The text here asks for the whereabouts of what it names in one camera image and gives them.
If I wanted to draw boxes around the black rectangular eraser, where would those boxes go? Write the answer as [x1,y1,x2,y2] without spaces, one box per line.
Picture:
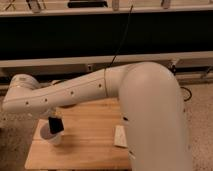
[48,117,64,134]

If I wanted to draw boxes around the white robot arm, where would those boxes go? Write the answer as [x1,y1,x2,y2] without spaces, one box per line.
[2,62,193,171]

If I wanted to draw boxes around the white rectangular sponge block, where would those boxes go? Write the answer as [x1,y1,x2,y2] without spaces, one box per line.
[114,125,127,148]

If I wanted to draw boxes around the white wall outlet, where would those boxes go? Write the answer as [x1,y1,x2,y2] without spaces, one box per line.
[88,65,93,72]

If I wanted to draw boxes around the black floor cable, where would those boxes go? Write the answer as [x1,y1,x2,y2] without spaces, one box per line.
[181,86,193,102]

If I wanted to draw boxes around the black hanging cable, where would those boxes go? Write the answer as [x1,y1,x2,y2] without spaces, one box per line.
[108,3,135,69]

